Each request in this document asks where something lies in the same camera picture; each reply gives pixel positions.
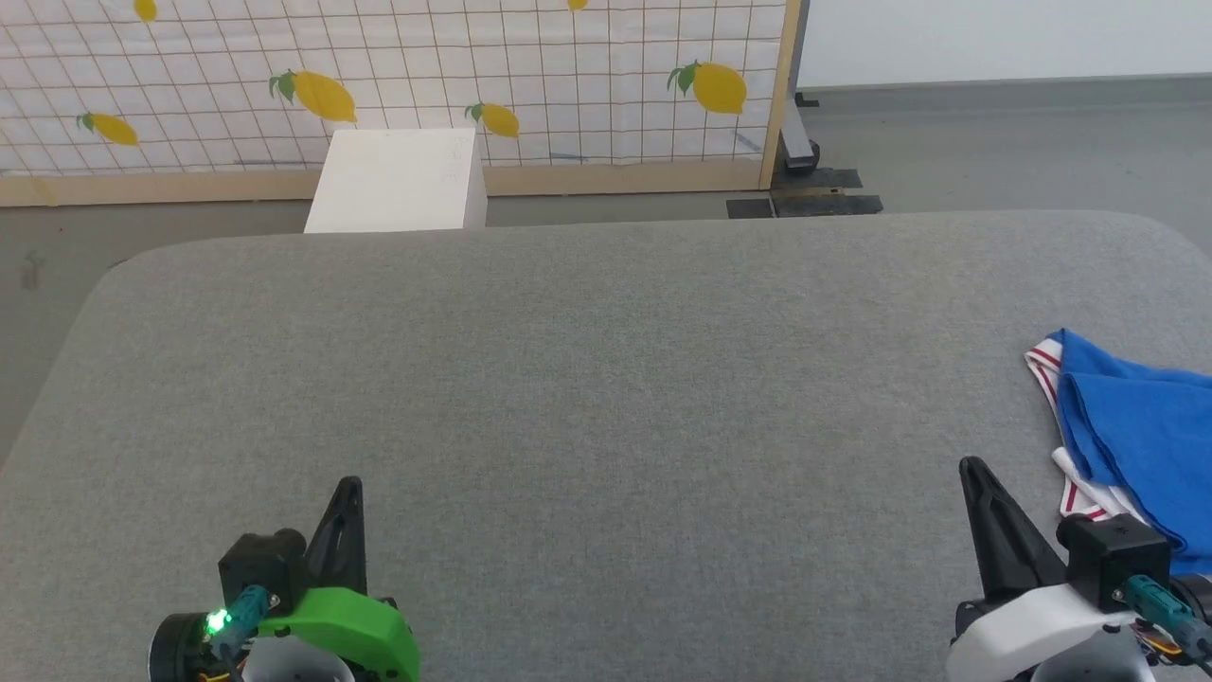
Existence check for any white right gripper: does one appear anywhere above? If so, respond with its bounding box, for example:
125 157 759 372
946 457 1212 682

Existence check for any grey metal partition stand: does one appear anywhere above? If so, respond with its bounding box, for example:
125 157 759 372
777 0 824 174

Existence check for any blue shirt with white sleeves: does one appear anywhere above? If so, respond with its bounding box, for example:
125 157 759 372
1024 328 1212 577

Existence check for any white box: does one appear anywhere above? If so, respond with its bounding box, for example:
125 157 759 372
303 128 489 234

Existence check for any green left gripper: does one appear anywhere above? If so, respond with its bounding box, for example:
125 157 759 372
148 476 421 682

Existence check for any lemon print partition screen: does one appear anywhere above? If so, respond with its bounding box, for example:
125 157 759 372
0 0 807 207

